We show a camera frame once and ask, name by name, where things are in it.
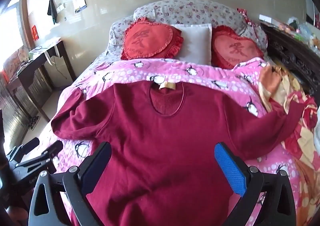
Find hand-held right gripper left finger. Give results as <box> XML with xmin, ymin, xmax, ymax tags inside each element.
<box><xmin>29</xmin><ymin>141</ymin><xmax>112</xmax><ymax>226</ymax></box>

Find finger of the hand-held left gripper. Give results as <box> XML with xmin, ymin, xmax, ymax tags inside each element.
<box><xmin>6</xmin><ymin>137</ymin><xmax>40</xmax><ymax>164</ymax></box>
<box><xmin>15</xmin><ymin>140</ymin><xmax>64</xmax><ymax>169</ymax></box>

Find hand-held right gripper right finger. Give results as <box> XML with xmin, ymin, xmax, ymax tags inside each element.
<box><xmin>214</xmin><ymin>142</ymin><xmax>297</xmax><ymax>226</ymax></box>

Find dark red sweater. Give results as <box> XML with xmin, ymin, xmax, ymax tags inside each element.
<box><xmin>51</xmin><ymin>79</ymin><xmax>304</xmax><ymax>226</ymax></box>

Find dark wooden desk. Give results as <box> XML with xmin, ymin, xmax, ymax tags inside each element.
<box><xmin>6</xmin><ymin>40</ymin><xmax>75</xmax><ymax>121</ymax></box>

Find orange red floral quilt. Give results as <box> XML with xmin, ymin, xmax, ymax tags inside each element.
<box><xmin>259</xmin><ymin>66</ymin><xmax>320</xmax><ymax>226</ymax></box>

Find pink penguin blanket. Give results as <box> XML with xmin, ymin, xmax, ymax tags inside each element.
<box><xmin>56</xmin><ymin>58</ymin><xmax>304</xmax><ymax>226</ymax></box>

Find white paper sheet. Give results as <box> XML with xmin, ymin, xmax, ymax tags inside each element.
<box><xmin>29</xmin><ymin>42</ymin><xmax>62</xmax><ymax>59</ymax></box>

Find red heart pillow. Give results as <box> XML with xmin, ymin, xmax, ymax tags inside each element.
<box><xmin>121</xmin><ymin>17</ymin><xmax>184</xmax><ymax>61</ymax></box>
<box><xmin>211</xmin><ymin>25</ymin><xmax>265</xmax><ymax>70</ymax></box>

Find dark carved wooden cabinet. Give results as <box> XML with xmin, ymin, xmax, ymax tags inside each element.
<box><xmin>260</xmin><ymin>22</ymin><xmax>320</xmax><ymax>96</ymax></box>

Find white pillow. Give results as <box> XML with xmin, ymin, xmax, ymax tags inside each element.
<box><xmin>172</xmin><ymin>23</ymin><xmax>213</xmax><ymax>65</ymax></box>

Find dark green hanging cloth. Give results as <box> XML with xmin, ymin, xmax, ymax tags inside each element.
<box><xmin>47</xmin><ymin>0</ymin><xmax>58</xmax><ymax>24</ymax></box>

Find red floral cloth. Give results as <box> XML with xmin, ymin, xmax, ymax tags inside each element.
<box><xmin>236</xmin><ymin>8</ymin><xmax>260</xmax><ymax>29</ymax></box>

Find floral pillows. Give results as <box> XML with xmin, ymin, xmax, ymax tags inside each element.
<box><xmin>74</xmin><ymin>0</ymin><xmax>269</xmax><ymax>84</ymax></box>

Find thin dark cable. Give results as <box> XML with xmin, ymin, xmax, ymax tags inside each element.
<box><xmin>51</xmin><ymin>53</ymin><xmax>61</xmax><ymax>77</ymax></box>

